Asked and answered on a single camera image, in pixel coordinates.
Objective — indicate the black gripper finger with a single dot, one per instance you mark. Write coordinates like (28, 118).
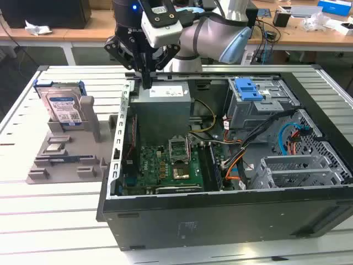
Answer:
(165, 55)
(118, 52)

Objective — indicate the hard disk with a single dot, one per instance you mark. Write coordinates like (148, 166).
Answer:
(62, 106)

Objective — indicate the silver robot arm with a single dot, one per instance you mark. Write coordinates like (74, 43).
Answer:
(209, 33)

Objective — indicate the metal disk bay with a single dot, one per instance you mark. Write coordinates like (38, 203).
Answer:
(248, 113)

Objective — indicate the grey perforated disk bay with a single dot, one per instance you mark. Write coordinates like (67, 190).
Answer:
(292, 165)

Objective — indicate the wooden desk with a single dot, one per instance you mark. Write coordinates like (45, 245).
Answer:
(82, 34)
(303, 38)

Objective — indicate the grey power supply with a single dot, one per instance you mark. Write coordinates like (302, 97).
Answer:
(160, 116)

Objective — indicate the crumpled white paper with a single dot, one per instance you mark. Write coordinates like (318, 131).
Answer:
(37, 29)

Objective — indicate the large black box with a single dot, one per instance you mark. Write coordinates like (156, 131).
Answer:
(41, 13)

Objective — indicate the blue plastic latch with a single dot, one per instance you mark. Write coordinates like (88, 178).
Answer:
(248, 89)

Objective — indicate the green motherboard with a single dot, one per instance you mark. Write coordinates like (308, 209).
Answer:
(151, 165)

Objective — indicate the silver CPU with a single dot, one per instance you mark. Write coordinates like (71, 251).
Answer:
(55, 148)

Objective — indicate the blue RAM stick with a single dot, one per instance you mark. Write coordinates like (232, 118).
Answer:
(69, 159)

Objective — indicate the CPU socket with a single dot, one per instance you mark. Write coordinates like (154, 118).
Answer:
(181, 172)

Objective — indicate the black RAM slot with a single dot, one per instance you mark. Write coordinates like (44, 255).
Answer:
(205, 168)
(216, 168)

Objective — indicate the small black box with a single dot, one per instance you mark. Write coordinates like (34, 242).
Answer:
(281, 19)

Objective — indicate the grey parts rack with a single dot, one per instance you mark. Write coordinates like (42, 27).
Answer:
(69, 178)

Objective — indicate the grey flat box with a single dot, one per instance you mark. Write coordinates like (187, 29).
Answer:
(306, 11)

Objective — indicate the clear plastic bag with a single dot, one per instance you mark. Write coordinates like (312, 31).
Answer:
(313, 20)

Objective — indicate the black open PC case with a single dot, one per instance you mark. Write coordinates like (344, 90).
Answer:
(220, 215)

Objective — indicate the white open box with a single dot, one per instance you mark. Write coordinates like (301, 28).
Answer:
(333, 26)

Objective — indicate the blue cardboard box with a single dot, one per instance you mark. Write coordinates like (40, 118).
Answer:
(336, 7)

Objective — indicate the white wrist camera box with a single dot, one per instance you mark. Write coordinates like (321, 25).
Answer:
(165, 33)

